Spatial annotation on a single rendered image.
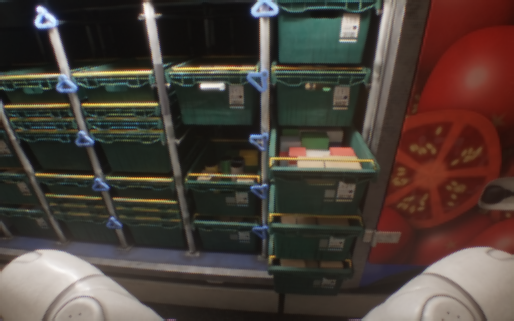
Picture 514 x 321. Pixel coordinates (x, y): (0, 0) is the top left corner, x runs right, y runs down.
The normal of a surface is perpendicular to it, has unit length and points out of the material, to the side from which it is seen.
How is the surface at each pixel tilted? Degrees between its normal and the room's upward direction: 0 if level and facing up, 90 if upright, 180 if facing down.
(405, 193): 90
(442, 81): 90
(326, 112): 91
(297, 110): 92
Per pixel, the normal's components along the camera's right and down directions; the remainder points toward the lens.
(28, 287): -0.19, -0.62
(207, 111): -0.08, 0.48
